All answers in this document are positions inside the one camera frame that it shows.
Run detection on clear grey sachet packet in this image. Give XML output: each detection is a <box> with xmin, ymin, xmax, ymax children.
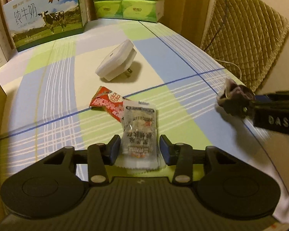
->
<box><xmin>115</xmin><ymin>100</ymin><xmax>165</xmax><ymax>171</ymax></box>

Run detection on dark velvet scrunchie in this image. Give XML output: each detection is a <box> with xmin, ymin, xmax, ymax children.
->
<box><xmin>217</xmin><ymin>78</ymin><xmax>255</xmax><ymax>118</ymax></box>

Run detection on red snack packet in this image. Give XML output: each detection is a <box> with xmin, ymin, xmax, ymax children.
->
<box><xmin>89</xmin><ymin>86</ymin><xmax>127</xmax><ymax>122</ymax></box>

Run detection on white plug-in adapter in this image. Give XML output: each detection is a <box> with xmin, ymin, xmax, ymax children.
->
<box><xmin>95</xmin><ymin>40</ymin><xmax>137</xmax><ymax>81</ymax></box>

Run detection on checked blue green bedsheet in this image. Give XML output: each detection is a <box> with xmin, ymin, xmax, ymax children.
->
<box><xmin>0</xmin><ymin>19</ymin><xmax>289</xmax><ymax>223</ymax></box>

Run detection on quilted olive chair cover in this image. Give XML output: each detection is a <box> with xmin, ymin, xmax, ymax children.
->
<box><xmin>200</xmin><ymin>0</ymin><xmax>289</xmax><ymax>92</ymax></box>

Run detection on blue milk carton gift box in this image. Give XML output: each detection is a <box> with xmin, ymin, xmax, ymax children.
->
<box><xmin>3</xmin><ymin>0</ymin><xmax>87</xmax><ymax>52</ymax></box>

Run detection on black power cable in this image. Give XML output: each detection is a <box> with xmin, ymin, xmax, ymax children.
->
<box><xmin>203</xmin><ymin>0</ymin><xmax>232</xmax><ymax>51</ymax></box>

